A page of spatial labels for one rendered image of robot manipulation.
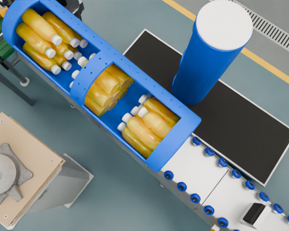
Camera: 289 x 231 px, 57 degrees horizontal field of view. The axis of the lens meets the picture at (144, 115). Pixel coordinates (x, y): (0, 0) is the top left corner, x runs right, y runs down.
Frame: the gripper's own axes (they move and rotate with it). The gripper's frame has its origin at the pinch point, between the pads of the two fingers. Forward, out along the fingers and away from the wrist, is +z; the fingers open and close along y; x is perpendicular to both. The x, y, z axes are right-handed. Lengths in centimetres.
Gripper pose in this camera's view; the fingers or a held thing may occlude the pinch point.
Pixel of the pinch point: (13, 6)
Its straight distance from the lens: 135.2
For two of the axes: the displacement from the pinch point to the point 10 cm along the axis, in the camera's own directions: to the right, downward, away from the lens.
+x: 7.5, 6.4, -1.4
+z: -0.4, 2.6, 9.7
